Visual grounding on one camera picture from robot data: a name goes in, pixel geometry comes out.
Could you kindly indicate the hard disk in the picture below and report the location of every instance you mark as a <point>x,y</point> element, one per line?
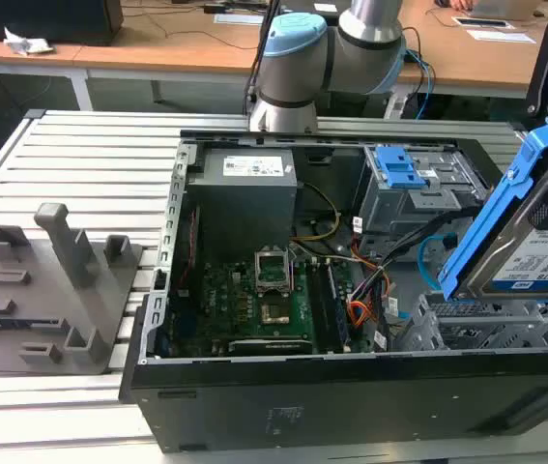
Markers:
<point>520,270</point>

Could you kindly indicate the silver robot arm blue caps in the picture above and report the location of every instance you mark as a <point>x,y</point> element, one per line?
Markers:
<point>297,63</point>

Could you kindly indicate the grey metal disk bay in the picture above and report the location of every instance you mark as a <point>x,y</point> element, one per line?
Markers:
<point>471,328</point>

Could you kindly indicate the black RAM slot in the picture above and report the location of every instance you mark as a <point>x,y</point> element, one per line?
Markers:
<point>316,304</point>
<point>330,304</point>
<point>323,304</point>
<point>337,304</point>

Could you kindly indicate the grey metal drive cage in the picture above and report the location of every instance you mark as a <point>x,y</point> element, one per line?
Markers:
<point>418,203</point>

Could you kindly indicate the blue cage latch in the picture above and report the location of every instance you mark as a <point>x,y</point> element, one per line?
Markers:
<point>399,166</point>

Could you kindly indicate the black PC case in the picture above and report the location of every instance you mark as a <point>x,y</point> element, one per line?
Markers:
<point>351,406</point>

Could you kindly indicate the CPU socket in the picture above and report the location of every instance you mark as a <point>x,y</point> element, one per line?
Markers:
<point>276,313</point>

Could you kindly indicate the grey power supply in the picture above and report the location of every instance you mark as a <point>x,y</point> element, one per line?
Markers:
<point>244,203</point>

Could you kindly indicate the black graphics card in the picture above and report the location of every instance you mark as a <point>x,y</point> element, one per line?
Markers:
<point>271,344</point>

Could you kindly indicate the green motherboard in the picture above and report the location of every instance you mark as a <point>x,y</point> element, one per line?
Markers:
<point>235,299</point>

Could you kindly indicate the wooden desk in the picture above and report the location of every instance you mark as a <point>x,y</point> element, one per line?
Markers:
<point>181,48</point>

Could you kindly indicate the grey parts rack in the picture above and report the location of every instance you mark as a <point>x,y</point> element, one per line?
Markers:
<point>51,299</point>

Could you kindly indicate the black box on desk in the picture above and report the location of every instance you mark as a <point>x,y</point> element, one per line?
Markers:
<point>41,19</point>

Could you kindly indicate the crumpled white paper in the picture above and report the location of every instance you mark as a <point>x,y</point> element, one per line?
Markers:
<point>27,44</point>

